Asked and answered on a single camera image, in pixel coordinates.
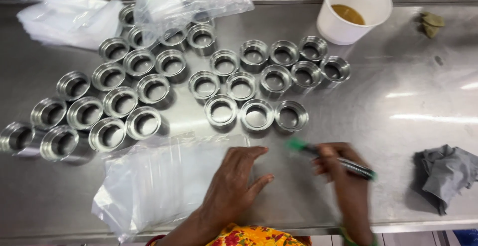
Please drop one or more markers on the person's right hand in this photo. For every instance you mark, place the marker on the person's right hand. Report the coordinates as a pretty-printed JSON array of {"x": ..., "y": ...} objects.
[{"x": 347, "y": 186}]

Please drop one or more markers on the person's left hand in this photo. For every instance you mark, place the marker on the person's left hand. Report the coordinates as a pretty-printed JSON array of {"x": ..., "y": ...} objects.
[{"x": 227, "y": 190}]

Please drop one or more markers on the person's right fingers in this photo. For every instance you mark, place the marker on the person's right fingers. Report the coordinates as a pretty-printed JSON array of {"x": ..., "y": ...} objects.
[{"x": 328, "y": 156}]

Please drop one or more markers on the green black marker pen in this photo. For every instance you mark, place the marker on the green black marker pen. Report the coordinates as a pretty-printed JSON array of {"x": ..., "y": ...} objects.
[{"x": 298, "y": 145}]

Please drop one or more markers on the green bangle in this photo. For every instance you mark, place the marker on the green bangle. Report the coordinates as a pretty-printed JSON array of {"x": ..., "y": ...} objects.
[{"x": 347, "y": 238}]

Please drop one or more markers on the yellow floral garment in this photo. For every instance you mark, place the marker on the yellow floral garment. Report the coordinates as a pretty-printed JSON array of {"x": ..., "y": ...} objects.
[{"x": 257, "y": 236}]

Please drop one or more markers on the grey crumpled cloth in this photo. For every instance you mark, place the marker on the grey crumpled cloth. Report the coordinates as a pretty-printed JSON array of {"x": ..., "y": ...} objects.
[{"x": 446, "y": 173}]

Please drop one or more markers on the white paper cup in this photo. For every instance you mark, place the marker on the white paper cup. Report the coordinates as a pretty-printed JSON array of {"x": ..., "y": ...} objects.
[{"x": 336, "y": 26}]

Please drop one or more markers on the brown liquid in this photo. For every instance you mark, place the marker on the brown liquid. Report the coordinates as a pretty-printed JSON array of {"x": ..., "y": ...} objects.
[{"x": 348, "y": 14}]

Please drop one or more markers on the blue object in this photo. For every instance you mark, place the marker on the blue object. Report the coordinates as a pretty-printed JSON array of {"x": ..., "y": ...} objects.
[{"x": 466, "y": 237}]

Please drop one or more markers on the olive crumpled scrap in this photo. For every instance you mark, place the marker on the olive crumpled scrap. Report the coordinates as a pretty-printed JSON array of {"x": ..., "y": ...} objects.
[{"x": 431, "y": 24}]

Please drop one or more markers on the stack of clear plastic bags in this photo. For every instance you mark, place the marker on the stack of clear plastic bags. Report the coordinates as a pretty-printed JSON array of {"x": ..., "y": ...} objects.
[{"x": 157, "y": 179}]

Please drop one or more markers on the group of shiny metal rings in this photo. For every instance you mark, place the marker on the group of shiny metal rings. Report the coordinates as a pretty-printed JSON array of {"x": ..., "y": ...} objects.
[{"x": 157, "y": 89}]

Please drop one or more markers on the crumpled clear plastic bag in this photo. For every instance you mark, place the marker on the crumpled clear plastic bag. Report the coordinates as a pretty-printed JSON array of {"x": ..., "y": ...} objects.
[{"x": 179, "y": 3}]

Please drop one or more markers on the heap of white plastic bags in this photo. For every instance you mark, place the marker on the heap of white plastic bags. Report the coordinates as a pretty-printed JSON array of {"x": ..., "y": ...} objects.
[{"x": 67, "y": 18}]

